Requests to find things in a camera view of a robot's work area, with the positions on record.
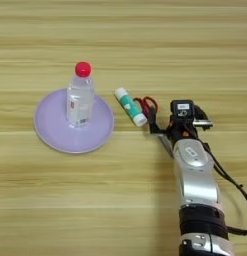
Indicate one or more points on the white and teal glue stick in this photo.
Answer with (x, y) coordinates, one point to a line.
(130, 106)

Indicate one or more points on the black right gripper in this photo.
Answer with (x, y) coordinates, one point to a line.
(181, 128)

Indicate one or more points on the clear bottle with red cap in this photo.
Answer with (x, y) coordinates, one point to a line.
(80, 100)

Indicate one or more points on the lilac round plastic plate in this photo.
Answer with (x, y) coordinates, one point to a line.
(51, 130)

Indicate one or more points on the small black box white label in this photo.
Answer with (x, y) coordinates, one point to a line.
(182, 108)

